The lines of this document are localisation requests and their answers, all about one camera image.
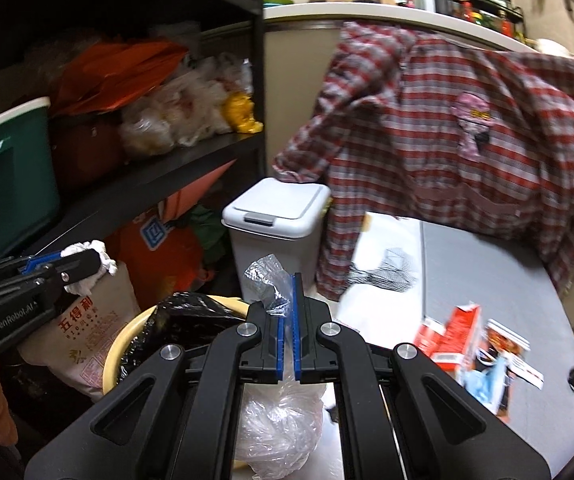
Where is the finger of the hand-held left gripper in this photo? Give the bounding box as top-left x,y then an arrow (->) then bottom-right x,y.
17,249 -> 102,302
0,254 -> 65,286

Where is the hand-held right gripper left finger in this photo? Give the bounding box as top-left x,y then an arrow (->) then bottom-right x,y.
24,302 -> 285,480

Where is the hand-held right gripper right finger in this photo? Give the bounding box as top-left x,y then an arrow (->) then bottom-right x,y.
292,273 -> 550,480

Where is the white tissue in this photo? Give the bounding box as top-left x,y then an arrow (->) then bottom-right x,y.
61,240 -> 118,297

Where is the clear plastic wrapper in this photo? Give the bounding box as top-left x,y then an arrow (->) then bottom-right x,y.
244,254 -> 293,318

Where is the yellow round waste basket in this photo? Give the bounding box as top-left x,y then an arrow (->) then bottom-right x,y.
102,296 -> 250,401

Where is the black bin liner bag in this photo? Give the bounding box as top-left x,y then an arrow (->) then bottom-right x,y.
119,291 -> 248,376

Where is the clear plastic bag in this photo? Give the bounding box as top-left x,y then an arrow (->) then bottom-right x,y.
239,380 -> 328,480

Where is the white printed rice sack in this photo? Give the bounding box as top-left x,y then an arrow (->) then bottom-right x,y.
17,260 -> 142,403

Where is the orange bag with blue label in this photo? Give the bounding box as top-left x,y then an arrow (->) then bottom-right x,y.
104,180 -> 218,311

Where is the green storage box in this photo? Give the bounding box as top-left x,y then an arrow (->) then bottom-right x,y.
0,97 -> 62,268

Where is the white lidded bin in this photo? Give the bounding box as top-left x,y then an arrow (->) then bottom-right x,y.
221,176 -> 333,306

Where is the dark red bag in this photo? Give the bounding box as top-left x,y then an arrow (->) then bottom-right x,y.
49,115 -> 128,196

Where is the white sheet with black print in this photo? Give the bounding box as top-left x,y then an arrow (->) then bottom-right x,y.
334,212 -> 425,346

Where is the green cloth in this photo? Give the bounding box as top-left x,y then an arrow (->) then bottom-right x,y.
187,204 -> 230,266

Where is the black shelf unit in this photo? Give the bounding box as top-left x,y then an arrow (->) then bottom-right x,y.
0,0 -> 268,306

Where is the red and white box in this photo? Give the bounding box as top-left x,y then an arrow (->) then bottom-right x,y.
413,301 -> 483,372

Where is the bundle of clear plastic bags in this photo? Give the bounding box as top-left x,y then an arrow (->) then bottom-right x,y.
117,52 -> 255,158

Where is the orange red bag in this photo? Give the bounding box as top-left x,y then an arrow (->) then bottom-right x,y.
49,40 -> 190,118

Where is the blue plastic wrapper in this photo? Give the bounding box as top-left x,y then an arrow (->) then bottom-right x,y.
460,350 -> 510,406

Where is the yellow plastic bag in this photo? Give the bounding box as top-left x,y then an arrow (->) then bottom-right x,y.
223,91 -> 264,135

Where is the red plaid shirt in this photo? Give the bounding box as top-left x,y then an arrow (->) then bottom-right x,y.
272,21 -> 574,302

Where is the white kitchen counter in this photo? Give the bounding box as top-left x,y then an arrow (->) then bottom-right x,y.
262,0 -> 574,76

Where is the black spice rack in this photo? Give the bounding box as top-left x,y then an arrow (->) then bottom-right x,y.
444,0 -> 528,43

